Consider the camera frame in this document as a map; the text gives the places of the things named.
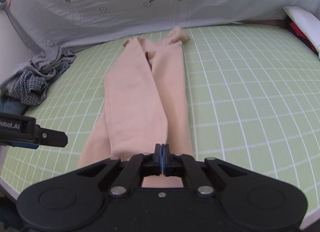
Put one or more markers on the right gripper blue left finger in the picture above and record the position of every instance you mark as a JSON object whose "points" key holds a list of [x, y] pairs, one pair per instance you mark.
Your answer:
{"points": [[132, 172]]}

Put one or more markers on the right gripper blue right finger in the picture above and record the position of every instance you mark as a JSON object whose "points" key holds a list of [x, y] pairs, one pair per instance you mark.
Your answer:
{"points": [[188, 169]]}

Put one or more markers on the beige long-sleeve top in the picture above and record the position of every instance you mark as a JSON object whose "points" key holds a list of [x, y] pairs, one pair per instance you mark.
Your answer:
{"points": [[145, 102]]}

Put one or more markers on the blue denim garment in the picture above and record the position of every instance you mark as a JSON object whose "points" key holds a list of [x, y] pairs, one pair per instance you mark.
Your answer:
{"points": [[11, 105]]}

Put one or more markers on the blue plaid shirt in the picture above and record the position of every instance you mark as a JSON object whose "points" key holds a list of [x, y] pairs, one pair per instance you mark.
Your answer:
{"points": [[30, 88]]}

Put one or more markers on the grey sweatshirt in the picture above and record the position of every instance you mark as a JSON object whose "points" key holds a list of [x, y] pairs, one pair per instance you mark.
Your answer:
{"points": [[44, 64]]}

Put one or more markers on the green grid cutting mat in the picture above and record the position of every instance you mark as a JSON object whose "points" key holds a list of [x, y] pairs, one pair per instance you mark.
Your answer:
{"points": [[253, 94]]}

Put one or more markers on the grey carrot-print sheet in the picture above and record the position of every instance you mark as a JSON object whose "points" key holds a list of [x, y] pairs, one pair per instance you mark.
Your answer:
{"points": [[73, 24]]}

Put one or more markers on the red black garment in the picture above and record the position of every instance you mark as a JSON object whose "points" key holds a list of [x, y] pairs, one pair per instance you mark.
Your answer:
{"points": [[301, 36]]}

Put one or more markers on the white folded garment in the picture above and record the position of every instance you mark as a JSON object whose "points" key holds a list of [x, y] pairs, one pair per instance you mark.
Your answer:
{"points": [[306, 21]]}

